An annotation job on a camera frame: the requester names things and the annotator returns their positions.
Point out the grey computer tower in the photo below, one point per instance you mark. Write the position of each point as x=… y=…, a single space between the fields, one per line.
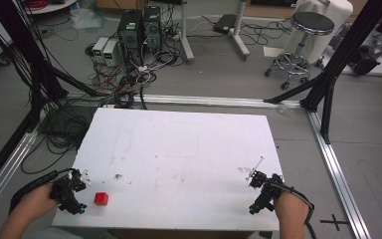
x=152 y=28

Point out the person's left hand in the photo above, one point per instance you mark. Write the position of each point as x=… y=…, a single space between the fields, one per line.
x=43 y=199

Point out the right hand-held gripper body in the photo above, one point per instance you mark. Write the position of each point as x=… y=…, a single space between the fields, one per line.
x=268 y=194

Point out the white stand leg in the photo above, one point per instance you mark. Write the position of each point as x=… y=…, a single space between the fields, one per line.
x=240 y=36
x=186 y=36

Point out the red cube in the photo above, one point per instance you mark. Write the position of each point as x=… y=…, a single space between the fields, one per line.
x=101 y=198

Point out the white power strip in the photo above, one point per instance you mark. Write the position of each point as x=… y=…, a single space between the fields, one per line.
x=143 y=69

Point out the black floor device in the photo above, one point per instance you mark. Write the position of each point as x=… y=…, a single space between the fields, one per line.
x=366 y=59

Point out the white power supply box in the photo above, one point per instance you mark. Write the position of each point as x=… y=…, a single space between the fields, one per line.
x=99 y=49
x=111 y=53

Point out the black flat box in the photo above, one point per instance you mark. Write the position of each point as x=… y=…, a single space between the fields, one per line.
x=225 y=23

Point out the person's right hand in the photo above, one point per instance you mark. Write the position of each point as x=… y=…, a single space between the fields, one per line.
x=286 y=202

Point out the black frame post with braces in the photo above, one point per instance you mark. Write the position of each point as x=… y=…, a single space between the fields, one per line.
x=341 y=56

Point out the black computer tower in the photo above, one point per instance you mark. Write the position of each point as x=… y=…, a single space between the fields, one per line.
x=130 y=33

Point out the white round table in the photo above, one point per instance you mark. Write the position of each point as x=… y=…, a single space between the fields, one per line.
x=51 y=6

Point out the clear plastic bag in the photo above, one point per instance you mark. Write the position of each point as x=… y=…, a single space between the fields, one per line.
x=88 y=18

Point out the black round stool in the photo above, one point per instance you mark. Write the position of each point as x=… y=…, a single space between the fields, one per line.
x=306 y=40

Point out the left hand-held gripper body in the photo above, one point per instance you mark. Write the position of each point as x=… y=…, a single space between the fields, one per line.
x=63 y=195

